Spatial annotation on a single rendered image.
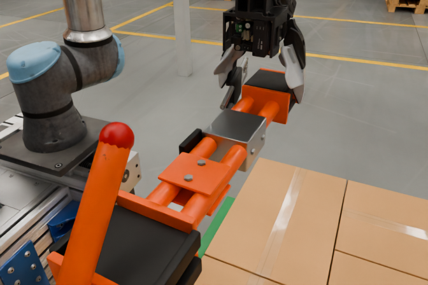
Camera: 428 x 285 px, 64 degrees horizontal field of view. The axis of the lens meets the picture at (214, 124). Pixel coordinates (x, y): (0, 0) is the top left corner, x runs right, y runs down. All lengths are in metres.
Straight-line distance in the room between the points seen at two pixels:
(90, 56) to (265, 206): 0.87
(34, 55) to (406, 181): 2.32
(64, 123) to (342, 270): 0.95
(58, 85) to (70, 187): 0.27
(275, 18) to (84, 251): 0.33
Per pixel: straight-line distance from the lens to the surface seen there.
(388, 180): 2.60
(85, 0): 0.86
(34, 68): 0.84
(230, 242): 1.27
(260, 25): 0.45
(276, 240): 1.29
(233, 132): 0.42
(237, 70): 0.58
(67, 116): 0.90
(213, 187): 0.34
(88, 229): 0.24
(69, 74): 0.87
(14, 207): 0.94
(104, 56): 0.90
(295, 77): 0.51
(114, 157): 0.23
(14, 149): 0.97
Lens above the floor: 1.52
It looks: 31 degrees down
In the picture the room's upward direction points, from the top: 1 degrees counter-clockwise
